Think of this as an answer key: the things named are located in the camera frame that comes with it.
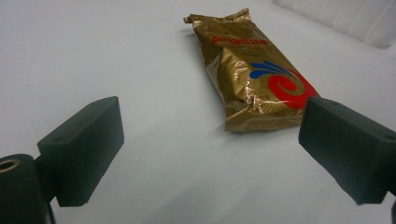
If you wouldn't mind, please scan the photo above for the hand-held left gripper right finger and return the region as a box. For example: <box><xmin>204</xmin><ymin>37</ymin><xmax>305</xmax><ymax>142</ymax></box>
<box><xmin>298</xmin><ymin>96</ymin><xmax>396</xmax><ymax>205</ymax></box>

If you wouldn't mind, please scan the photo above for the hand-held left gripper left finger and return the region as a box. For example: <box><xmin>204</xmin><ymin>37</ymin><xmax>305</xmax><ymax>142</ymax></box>
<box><xmin>35</xmin><ymin>95</ymin><xmax>125</xmax><ymax>208</ymax></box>

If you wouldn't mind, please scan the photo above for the gold foil packet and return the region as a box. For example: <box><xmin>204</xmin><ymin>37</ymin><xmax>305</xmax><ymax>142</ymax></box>
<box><xmin>183</xmin><ymin>7</ymin><xmax>320</xmax><ymax>133</ymax></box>

